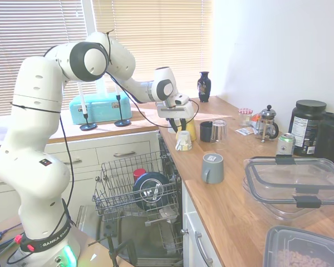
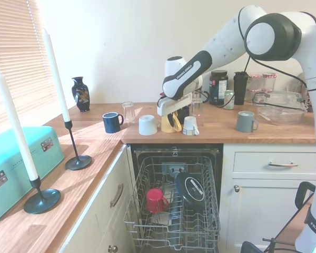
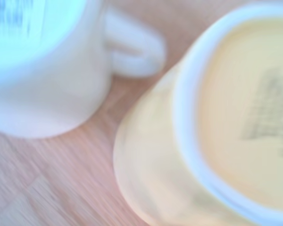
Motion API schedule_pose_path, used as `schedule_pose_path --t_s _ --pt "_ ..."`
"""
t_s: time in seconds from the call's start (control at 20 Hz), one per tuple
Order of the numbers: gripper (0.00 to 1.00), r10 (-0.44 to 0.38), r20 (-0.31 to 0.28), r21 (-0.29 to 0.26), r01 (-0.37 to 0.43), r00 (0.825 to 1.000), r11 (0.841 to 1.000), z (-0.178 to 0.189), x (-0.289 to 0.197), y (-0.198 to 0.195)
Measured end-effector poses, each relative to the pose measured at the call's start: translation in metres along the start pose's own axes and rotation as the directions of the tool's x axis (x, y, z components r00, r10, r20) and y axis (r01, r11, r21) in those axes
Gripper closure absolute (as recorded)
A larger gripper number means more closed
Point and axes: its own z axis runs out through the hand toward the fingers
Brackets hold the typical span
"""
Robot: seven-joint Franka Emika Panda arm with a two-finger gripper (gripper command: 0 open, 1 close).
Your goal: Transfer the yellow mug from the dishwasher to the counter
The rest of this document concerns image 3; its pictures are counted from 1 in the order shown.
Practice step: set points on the plain white mug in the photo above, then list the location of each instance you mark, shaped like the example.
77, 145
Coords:
49, 94

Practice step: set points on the yellow ceramic mug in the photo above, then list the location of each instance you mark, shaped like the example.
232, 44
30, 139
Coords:
226, 94

